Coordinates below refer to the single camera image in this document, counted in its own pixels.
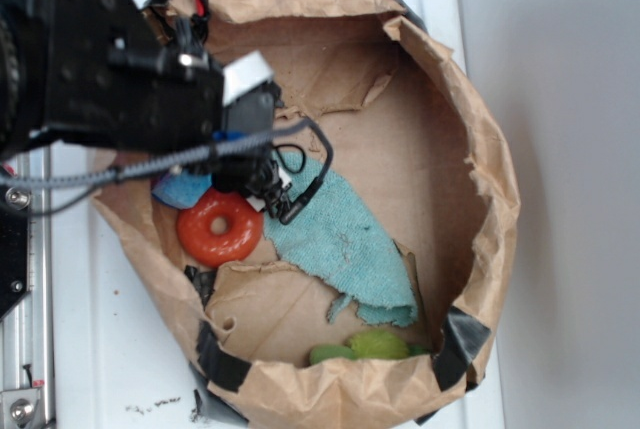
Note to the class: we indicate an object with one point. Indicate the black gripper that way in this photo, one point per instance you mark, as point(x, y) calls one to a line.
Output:
point(170, 105)

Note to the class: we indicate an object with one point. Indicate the teal terry cloth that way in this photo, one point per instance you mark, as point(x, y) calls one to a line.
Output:
point(337, 239)

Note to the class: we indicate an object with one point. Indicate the brown paper bag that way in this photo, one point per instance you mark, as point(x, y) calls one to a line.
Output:
point(417, 143)

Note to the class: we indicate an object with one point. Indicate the blue sponge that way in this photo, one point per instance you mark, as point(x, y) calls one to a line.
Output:
point(183, 191)

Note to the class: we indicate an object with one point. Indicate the orange ring toy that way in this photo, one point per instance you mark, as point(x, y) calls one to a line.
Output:
point(219, 228)

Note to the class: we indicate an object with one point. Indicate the green plush toy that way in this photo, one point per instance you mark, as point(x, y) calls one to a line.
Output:
point(370, 344)

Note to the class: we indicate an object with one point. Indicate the black mounting bracket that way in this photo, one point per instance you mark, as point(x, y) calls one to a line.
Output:
point(14, 242)

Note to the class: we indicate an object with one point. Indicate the aluminium frame rail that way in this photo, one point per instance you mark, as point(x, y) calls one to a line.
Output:
point(27, 352)

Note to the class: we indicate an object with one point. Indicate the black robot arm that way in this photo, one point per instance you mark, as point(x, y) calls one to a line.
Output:
point(106, 74)

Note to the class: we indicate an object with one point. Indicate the white plastic tray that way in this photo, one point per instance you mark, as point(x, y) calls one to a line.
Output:
point(116, 363)

